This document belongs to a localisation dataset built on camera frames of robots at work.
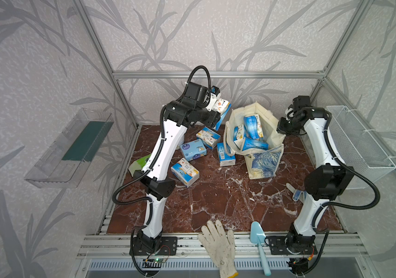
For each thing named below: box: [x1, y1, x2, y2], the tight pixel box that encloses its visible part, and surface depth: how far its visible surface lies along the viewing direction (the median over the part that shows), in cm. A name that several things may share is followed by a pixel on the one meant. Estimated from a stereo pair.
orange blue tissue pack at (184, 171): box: [170, 157, 200, 189], surface depth 92 cm
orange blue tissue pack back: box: [195, 126, 222, 150], surface depth 107 cm
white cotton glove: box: [198, 220, 239, 278], surface depth 74 cm
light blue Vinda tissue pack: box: [180, 138, 207, 162], surface depth 104 cm
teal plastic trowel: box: [250, 220, 272, 277], surface depth 77 cm
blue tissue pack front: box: [242, 137, 270, 152], surface depth 91 cm
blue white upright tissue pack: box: [217, 142, 236, 167], surface depth 98 cm
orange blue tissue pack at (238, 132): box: [233, 123, 244, 141], surface depth 104 cm
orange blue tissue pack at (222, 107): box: [211, 97, 232, 131], surface depth 72 cm
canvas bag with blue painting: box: [223, 101, 286, 181], surface depth 92 cm
